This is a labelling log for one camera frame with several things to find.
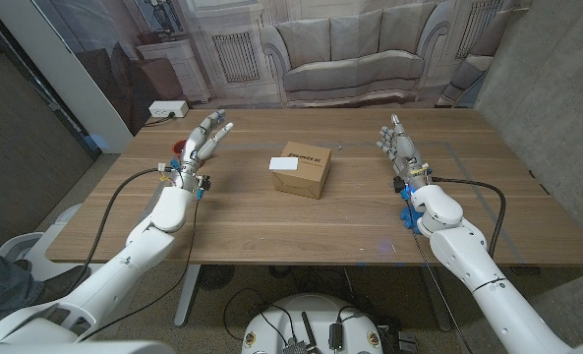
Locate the blue plastic object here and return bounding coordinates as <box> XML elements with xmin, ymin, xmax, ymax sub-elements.
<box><xmin>400</xmin><ymin>199</ymin><xmax>423</xmax><ymax>235</ymax></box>

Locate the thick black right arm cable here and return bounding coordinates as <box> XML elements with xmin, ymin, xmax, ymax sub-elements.
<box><xmin>431</xmin><ymin>176</ymin><xmax>507</xmax><ymax>260</ymax></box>

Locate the white power strip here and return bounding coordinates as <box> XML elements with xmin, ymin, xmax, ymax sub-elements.
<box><xmin>147</xmin><ymin>99</ymin><xmax>190</xmax><ymax>119</ymax></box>

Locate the white card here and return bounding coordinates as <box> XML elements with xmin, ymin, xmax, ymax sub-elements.
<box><xmin>268</xmin><ymin>156</ymin><xmax>300</xmax><ymax>172</ymax></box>

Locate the white floor stand base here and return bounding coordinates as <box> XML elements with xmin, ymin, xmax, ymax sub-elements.
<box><xmin>0</xmin><ymin>204</ymin><xmax>105</xmax><ymax>284</ymax></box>

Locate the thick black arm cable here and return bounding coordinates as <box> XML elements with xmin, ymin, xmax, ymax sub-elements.
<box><xmin>431</xmin><ymin>176</ymin><xmax>507</xmax><ymax>260</ymax></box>
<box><xmin>67</xmin><ymin>166</ymin><xmax>179</xmax><ymax>296</ymax></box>

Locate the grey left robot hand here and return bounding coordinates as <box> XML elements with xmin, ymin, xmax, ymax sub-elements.
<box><xmin>177</xmin><ymin>110</ymin><xmax>235</xmax><ymax>194</ymax></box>

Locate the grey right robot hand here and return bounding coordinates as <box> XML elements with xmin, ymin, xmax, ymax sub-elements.
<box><xmin>377</xmin><ymin>114</ymin><xmax>431</xmax><ymax>194</ymax></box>

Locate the black antenna stick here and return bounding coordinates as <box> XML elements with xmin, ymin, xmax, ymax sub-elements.
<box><xmin>300</xmin><ymin>312</ymin><xmax>321</xmax><ymax>353</ymax></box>

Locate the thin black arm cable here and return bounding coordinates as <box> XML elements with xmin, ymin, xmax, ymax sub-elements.
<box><xmin>410</xmin><ymin>230</ymin><xmax>469</xmax><ymax>354</ymax></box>
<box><xmin>80</xmin><ymin>198</ymin><xmax>200</xmax><ymax>341</ymax></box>

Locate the round black floor fan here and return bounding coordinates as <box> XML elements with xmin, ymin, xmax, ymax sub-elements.
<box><xmin>196</xmin><ymin>264</ymin><xmax>236</xmax><ymax>291</ymax></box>

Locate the person leg in jeans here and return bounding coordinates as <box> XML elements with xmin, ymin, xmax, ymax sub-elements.
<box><xmin>0</xmin><ymin>223</ymin><xmax>93</xmax><ymax>325</ymax></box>

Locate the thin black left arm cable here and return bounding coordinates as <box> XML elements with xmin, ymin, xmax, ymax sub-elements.
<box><xmin>80</xmin><ymin>198</ymin><xmax>200</xmax><ymax>341</ymax></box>

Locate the black plug adapter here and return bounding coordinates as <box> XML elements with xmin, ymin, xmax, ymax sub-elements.
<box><xmin>328</xmin><ymin>322</ymin><xmax>344</xmax><ymax>351</ymax></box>

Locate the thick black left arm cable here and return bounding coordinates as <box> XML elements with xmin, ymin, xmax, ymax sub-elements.
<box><xmin>67</xmin><ymin>166</ymin><xmax>179</xmax><ymax>296</ymax></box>

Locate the brown cardboard box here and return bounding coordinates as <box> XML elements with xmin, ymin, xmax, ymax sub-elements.
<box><xmin>271</xmin><ymin>141</ymin><xmax>332</xmax><ymax>201</ymax></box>

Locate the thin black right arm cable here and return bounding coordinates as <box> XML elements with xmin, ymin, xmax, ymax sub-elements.
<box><xmin>410</xmin><ymin>230</ymin><xmax>469</xmax><ymax>354</ymax></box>

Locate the printed living room backdrop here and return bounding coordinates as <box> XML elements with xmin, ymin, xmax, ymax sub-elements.
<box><xmin>32</xmin><ymin>0</ymin><xmax>533</xmax><ymax>137</ymax></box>

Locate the white robot torso base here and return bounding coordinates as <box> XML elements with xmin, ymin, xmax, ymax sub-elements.
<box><xmin>241</xmin><ymin>293</ymin><xmax>384</xmax><ymax>354</ymax></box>

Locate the grey table leg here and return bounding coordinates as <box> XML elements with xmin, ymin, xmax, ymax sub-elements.
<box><xmin>173</xmin><ymin>264</ymin><xmax>202</xmax><ymax>328</ymax></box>
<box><xmin>421</xmin><ymin>265</ymin><xmax>453</xmax><ymax>333</ymax></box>

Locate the white robot head rim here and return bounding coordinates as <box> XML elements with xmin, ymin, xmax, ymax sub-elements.
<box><xmin>0</xmin><ymin>340</ymin><xmax>177</xmax><ymax>354</ymax></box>

